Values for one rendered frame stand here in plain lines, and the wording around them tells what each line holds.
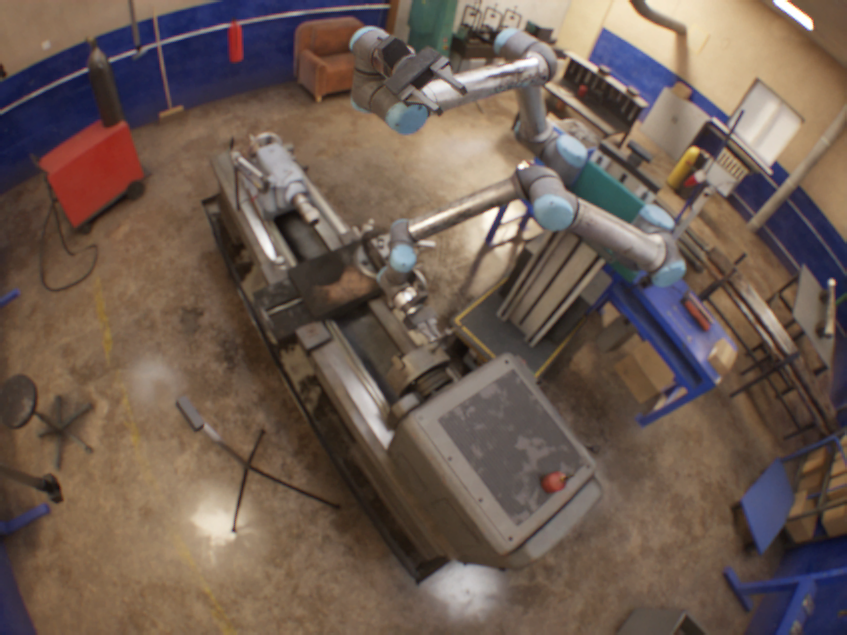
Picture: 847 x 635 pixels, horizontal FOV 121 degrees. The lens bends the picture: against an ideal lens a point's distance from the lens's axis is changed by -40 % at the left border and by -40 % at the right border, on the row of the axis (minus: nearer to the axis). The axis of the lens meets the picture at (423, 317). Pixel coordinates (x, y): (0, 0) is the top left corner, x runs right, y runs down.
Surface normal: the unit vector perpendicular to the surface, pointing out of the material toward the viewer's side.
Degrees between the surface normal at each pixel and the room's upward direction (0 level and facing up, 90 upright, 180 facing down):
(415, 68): 41
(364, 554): 0
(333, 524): 0
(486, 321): 0
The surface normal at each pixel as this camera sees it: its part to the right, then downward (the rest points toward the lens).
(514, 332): 0.19, -0.52
